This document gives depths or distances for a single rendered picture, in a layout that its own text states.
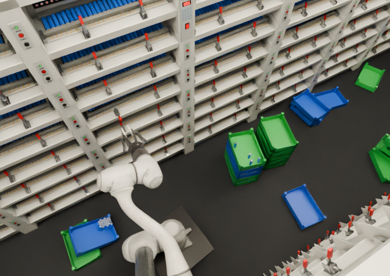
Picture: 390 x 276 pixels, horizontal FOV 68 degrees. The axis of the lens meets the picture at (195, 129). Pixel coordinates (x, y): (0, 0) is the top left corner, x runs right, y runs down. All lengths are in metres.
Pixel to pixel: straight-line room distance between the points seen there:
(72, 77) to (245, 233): 1.67
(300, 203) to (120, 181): 1.67
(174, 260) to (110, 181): 0.44
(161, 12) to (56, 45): 0.48
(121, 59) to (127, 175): 0.58
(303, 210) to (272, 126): 0.72
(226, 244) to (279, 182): 0.70
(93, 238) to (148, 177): 1.16
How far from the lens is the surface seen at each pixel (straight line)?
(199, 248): 2.08
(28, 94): 1.52
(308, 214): 2.57
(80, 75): 1.50
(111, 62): 1.51
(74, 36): 1.39
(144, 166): 1.36
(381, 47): 3.87
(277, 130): 2.45
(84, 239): 2.39
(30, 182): 2.18
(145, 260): 1.67
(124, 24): 1.40
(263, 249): 2.41
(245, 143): 2.32
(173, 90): 1.85
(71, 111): 1.62
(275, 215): 2.49
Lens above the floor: 2.31
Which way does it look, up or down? 58 degrees down
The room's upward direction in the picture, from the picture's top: 1 degrees clockwise
